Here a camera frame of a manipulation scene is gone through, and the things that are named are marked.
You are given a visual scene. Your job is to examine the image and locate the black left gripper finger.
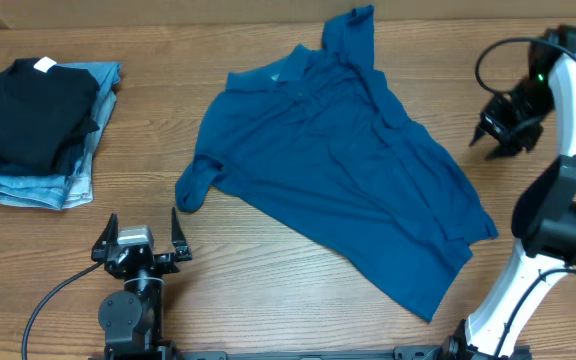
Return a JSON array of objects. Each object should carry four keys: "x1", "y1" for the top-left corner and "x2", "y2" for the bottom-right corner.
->
[
  {"x1": 93, "y1": 213, "x2": 118, "y2": 250},
  {"x1": 171, "y1": 207, "x2": 189, "y2": 254}
]

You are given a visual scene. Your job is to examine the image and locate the blue polo shirt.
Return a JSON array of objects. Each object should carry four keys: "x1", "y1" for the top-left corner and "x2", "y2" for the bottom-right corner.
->
[{"x1": 175, "y1": 6, "x2": 498, "y2": 321}]

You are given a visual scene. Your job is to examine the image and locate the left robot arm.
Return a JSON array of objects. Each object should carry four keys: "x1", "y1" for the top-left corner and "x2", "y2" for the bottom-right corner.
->
[{"x1": 91, "y1": 209, "x2": 192, "y2": 360}]

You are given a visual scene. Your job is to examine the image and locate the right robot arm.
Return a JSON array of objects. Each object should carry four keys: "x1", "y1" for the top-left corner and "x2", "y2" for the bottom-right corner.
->
[{"x1": 394, "y1": 25, "x2": 576, "y2": 359}]

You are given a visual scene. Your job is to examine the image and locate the folded light blue jeans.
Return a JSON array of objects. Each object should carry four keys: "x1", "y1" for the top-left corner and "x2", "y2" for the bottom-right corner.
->
[{"x1": 0, "y1": 62, "x2": 121, "y2": 210}]

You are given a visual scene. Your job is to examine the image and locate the folded dark blue garment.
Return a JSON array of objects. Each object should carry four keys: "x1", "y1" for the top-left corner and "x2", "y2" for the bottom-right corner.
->
[{"x1": 0, "y1": 130, "x2": 88, "y2": 176}]

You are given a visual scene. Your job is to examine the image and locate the folded black shirt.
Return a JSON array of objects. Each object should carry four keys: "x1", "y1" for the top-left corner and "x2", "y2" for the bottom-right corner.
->
[{"x1": 0, "y1": 58, "x2": 99, "y2": 167}]

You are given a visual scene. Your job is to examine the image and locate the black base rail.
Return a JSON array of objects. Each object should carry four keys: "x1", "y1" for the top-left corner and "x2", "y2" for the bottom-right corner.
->
[{"x1": 87, "y1": 344, "x2": 533, "y2": 360}]

